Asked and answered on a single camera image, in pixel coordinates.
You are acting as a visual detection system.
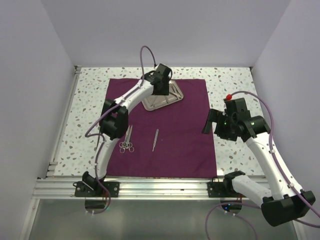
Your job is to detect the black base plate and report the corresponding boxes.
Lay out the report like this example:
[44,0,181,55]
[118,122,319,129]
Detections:
[72,181,120,198]
[207,181,239,198]

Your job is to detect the stainless steel instrument tray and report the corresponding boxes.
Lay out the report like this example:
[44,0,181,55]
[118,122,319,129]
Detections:
[142,80,184,112]

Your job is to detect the steel hemostat forceps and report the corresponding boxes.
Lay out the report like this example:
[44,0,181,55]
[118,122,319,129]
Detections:
[119,125,135,154]

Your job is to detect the steel scalpel handle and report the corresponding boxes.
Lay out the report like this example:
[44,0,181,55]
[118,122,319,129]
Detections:
[152,128,159,152]

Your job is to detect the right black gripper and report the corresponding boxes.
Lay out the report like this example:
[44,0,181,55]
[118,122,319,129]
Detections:
[202,108,238,142]

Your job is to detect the steel tweezers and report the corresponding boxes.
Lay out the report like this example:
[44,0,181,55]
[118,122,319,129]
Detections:
[169,84,183,99]

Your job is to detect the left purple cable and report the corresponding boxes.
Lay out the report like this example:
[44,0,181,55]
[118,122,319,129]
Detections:
[84,45,157,216]

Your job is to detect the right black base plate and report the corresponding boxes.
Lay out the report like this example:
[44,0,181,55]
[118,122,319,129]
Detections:
[207,181,239,198]

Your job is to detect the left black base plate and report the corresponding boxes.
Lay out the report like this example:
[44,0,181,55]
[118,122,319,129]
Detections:
[72,181,120,198]

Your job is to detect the aluminium mounting rail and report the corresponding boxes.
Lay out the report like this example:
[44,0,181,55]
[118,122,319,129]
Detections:
[32,174,297,201]

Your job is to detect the steel surgical scissors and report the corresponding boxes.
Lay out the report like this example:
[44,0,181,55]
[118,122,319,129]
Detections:
[119,125,133,151]

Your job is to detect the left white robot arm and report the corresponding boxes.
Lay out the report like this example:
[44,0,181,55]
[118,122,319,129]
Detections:
[81,63,173,197]

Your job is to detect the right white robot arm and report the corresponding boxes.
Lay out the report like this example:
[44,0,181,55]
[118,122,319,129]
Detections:
[202,98,316,227]

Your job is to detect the purple surgical cloth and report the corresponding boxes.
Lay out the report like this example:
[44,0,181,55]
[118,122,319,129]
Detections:
[106,79,217,178]

